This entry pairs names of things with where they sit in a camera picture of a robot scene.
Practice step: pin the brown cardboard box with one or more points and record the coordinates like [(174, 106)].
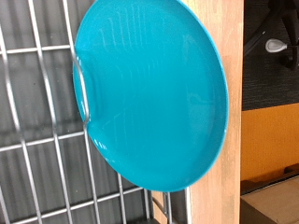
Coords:
[(274, 202)]

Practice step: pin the black office chair base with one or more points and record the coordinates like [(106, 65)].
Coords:
[(292, 18)]

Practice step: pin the grey plastic drain tray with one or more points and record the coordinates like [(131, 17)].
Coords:
[(31, 93)]

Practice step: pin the blue plastic plate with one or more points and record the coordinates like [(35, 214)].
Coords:
[(155, 93)]

